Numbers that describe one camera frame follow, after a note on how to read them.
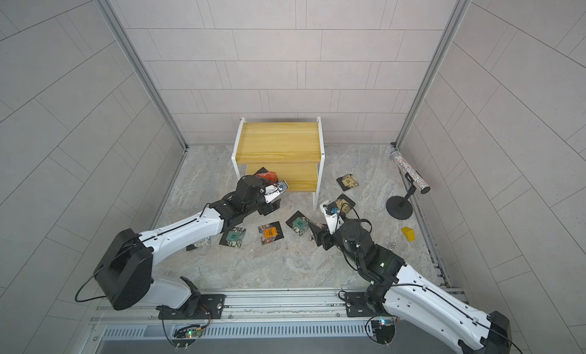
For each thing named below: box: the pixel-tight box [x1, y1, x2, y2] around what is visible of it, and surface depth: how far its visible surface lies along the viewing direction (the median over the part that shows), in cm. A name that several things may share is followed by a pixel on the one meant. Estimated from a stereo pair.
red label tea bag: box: [253, 166, 279, 184], surface depth 87 cm
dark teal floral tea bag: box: [218, 227, 247, 249], surface depth 86 cm
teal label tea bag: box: [285, 210, 310, 236], surface depth 91 cm
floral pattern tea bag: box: [335, 173, 360, 192], surface depth 104 cm
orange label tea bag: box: [257, 221, 285, 245], surface depth 88 cm
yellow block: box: [400, 226, 416, 242], surface depth 88 cm
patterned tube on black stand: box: [386, 148, 432, 220], surface depth 91 cm
